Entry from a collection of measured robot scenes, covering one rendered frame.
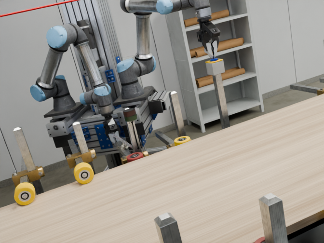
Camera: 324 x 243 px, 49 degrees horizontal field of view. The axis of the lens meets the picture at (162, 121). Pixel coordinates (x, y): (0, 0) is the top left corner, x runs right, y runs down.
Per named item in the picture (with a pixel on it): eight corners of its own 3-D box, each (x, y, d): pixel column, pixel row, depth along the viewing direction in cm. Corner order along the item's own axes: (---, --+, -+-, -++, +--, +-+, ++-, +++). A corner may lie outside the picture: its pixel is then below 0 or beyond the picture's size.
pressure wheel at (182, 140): (176, 163, 178) (171, 141, 174) (181, 155, 185) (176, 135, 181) (191, 162, 174) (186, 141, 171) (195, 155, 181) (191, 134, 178)
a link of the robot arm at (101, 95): (98, 86, 213) (109, 85, 209) (102, 103, 216) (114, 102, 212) (89, 90, 207) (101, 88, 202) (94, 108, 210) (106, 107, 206)
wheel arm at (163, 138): (155, 138, 217) (154, 131, 216) (161, 136, 218) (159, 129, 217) (184, 160, 177) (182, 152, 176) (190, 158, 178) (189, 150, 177)
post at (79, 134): (99, 209, 182) (71, 122, 168) (105, 207, 183) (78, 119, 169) (100, 212, 179) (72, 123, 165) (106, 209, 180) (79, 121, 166)
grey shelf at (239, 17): (188, 125, 478) (162, 6, 432) (245, 105, 502) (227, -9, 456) (202, 132, 437) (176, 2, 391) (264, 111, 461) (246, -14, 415)
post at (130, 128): (144, 193, 189) (122, 108, 175) (151, 191, 190) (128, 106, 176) (146, 196, 186) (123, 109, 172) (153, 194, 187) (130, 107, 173)
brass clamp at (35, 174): (15, 183, 166) (12, 173, 165) (45, 173, 170) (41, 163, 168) (15, 188, 161) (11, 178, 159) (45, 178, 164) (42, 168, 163)
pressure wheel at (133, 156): (129, 176, 175) (124, 155, 172) (145, 170, 178) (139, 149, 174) (134, 182, 168) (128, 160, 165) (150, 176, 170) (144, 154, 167)
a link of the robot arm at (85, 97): (91, 101, 224) (105, 100, 219) (80, 107, 215) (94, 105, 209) (88, 88, 222) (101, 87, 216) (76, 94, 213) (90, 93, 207)
